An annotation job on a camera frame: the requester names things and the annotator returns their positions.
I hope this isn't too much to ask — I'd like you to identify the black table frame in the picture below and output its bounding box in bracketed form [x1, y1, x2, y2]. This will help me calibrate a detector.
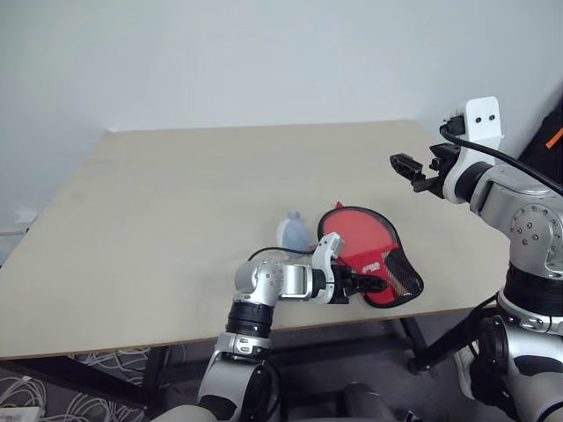
[0, 295, 501, 411]

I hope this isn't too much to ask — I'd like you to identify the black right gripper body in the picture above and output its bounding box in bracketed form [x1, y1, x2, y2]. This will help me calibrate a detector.
[428, 142, 461, 200]

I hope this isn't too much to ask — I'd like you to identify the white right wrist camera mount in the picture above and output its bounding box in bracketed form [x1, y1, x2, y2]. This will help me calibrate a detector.
[441, 96, 505, 204]

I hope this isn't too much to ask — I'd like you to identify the white flat box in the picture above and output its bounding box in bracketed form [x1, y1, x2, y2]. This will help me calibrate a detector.
[0, 406, 45, 422]

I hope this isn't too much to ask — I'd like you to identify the white shoe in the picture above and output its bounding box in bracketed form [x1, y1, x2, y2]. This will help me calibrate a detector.
[452, 343, 481, 399]

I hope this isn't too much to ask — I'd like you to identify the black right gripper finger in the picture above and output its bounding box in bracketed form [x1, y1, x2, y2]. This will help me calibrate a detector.
[388, 152, 425, 180]
[411, 172, 437, 193]

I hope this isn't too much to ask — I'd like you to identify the white floor cable tangle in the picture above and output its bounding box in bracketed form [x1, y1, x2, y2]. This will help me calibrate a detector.
[0, 373, 146, 422]
[65, 349, 149, 384]

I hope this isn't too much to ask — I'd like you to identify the grey rounded shape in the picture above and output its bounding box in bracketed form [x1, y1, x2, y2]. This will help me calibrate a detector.
[148, 403, 212, 422]

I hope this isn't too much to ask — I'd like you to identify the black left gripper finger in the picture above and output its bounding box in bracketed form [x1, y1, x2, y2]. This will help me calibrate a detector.
[350, 282, 391, 297]
[347, 271, 389, 287]

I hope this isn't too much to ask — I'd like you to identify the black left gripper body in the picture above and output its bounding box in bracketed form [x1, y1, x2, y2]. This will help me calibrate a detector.
[327, 262, 355, 307]

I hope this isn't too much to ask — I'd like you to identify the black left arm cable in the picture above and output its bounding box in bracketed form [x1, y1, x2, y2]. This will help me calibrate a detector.
[247, 246, 318, 262]

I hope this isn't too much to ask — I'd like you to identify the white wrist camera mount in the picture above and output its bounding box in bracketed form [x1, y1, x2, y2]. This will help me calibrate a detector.
[441, 96, 505, 204]
[310, 232, 345, 305]

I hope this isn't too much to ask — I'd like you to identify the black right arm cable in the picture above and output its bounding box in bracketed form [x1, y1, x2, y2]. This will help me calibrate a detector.
[438, 114, 563, 195]

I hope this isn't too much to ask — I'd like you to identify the red black paddle case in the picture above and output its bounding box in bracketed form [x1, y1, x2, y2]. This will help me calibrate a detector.
[316, 200, 426, 309]

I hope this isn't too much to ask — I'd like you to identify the small clear plastic bottle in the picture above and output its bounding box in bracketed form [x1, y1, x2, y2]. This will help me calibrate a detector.
[275, 210, 316, 258]

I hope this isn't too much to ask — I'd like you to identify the black bag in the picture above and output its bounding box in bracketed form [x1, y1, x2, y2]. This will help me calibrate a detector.
[516, 82, 563, 178]

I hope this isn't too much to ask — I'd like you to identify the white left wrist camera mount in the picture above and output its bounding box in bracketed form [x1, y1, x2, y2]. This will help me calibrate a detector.
[310, 232, 345, 305]

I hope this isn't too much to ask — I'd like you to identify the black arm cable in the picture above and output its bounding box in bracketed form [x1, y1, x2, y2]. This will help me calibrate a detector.
[438, 114, 563, 195]
[247, 246, 318, 262]

